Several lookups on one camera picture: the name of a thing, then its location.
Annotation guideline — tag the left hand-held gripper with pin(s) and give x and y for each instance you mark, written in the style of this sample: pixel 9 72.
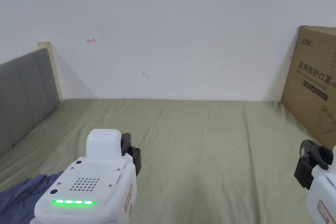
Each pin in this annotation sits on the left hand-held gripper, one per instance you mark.
pixel 86 182

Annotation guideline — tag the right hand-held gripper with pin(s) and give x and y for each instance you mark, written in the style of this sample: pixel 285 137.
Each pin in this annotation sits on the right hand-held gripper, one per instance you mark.
pixel 324 190

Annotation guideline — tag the brown cardboard carton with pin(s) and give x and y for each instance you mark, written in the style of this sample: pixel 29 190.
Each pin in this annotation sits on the brown cardboard carton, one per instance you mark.
pixel 312 87

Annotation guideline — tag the bed with pale green sheet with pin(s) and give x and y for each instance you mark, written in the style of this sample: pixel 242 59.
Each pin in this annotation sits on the bed with pale green sheet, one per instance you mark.
pixel 197 142

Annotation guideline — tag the grey padded headboard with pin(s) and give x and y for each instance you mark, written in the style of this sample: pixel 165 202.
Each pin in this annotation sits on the grey padded headboard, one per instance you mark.
pixel 23 90

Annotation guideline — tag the dark blue garment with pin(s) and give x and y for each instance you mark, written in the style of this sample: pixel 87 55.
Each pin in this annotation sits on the dark blue garment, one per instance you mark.
pixel 18 200

